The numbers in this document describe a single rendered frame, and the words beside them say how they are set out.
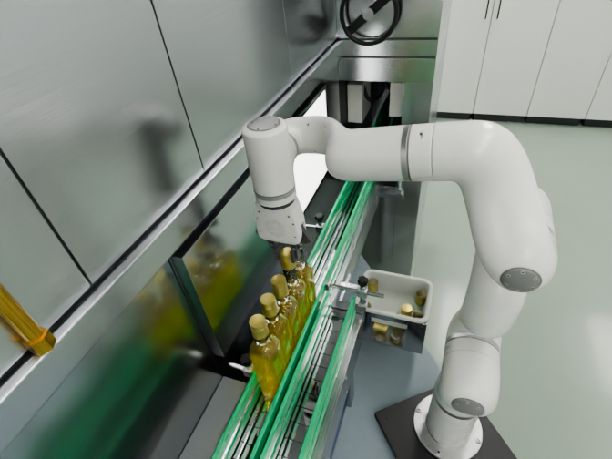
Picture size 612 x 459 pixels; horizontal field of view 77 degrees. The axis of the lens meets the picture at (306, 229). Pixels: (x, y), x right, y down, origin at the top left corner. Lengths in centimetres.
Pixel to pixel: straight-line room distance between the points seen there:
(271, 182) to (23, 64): 39
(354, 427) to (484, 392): 52
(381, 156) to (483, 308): 35
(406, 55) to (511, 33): 288
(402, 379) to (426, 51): 116
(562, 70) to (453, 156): 403
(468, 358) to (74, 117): 84
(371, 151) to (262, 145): 19
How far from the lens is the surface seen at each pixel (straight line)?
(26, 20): 58
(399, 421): 130
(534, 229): 62
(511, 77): 456
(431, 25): 158
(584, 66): 462
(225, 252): 88
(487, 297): 78
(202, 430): 105
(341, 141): 64
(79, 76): 61
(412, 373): 141
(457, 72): 452
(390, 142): 61
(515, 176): 62
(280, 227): 80
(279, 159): 70
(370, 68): 165
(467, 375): 91
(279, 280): 87
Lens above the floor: 197
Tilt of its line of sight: 40 degrees down
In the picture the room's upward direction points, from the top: 7 degrees counter-clockwise
